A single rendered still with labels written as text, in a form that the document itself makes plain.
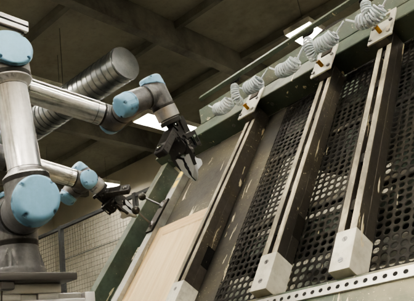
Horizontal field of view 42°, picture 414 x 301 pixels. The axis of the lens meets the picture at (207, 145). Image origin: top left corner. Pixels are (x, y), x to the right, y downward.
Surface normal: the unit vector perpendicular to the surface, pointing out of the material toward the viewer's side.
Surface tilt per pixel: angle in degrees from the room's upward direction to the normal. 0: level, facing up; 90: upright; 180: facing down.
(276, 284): 90
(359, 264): 90
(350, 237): 53
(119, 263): 90
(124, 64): 90
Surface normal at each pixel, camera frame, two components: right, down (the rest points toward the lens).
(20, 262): 0.36, -0.64
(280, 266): 0.65, -0.36
